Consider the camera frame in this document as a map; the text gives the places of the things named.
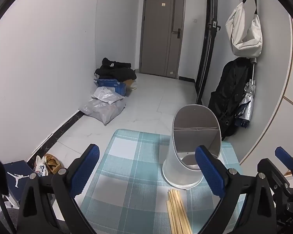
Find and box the large grey mailing bag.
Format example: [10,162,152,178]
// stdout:
[79,99,126,126]

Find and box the teal plaid table mat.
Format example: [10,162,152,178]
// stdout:
[80,129,245,234]

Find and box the bundle of wooden chopsticks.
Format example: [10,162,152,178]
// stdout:
[166,188,193,234]

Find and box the grey plastic utensil holder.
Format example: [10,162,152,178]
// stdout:
[162,104,222,191]

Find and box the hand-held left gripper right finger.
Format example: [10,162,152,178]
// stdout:
[195,145,277,234]

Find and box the black door frame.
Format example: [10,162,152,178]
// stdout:
[195,0,221,104]

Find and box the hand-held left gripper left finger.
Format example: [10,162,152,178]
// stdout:
[17,144,100,234]

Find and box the pile of black clothes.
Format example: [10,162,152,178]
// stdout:
[95,58,137,81]

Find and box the brown cardboard box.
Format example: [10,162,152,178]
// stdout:
[123,78,138,90]

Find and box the white mailing bag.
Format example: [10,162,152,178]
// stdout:
[91,86,125,103]

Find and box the white shoulder bag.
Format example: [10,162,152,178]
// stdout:
[225,0,263,58]

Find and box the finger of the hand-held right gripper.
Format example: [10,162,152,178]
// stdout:
[275,146,293,175]
[257,158,293,197]

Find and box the dark blue shoebox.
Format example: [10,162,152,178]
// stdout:
[2,160,35,206]

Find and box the blue cardboard box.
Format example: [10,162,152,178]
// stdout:
[97,78,126,96]

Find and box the silver folded umbrella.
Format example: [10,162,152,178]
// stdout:
[236,58,257,128]

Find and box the grey entrance door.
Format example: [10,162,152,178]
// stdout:
[139,0,187,78]

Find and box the black hanging jacket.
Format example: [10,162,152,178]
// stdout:
[207,58,253,141]

